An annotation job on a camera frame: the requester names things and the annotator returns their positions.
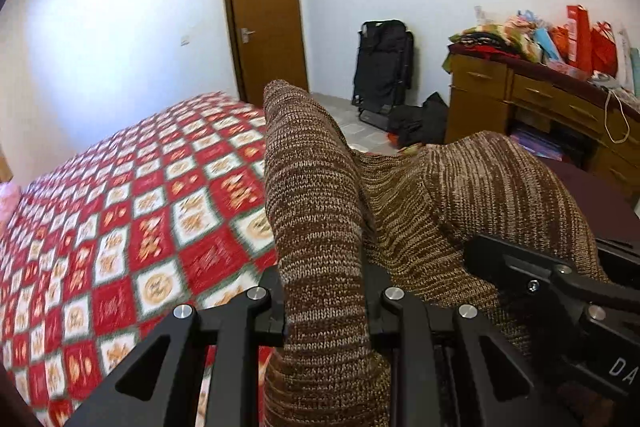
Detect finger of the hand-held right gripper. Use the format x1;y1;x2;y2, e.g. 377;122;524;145
463;233;640;308

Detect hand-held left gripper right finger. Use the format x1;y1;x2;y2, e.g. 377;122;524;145
365;264;571;427

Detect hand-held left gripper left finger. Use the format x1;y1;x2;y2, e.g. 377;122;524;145
65;267;286;427

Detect brown knit sweater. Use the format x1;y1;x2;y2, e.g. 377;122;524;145
262;79;611;427

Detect pile of colourful clothes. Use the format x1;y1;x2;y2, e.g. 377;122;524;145
447;19;546;65

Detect dark maroon cloth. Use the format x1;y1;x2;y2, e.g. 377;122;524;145
547;161;640;253

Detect colourful boxes under dresser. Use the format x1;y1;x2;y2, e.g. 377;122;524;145
510;124;586;165

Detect wooden dresser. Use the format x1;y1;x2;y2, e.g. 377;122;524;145
444;44;640;198

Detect black bag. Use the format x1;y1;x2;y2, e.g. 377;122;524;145
387;92;449;148

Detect red patchwork printed quilt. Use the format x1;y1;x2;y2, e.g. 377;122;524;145
0;91;281;427

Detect blue paper bag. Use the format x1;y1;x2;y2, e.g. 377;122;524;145
532;29;563;62

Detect wide red paper bag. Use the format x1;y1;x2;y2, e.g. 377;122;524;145
590;21;618;78

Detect tall red paper bag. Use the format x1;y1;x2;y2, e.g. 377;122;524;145
566;5;593;72

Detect pink cloth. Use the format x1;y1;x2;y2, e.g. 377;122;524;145
0;183;21;228

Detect brown wooden door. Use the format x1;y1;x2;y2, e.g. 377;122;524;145
220;0;309;108

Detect white cord handle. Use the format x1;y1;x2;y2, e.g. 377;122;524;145
604;89;631;144

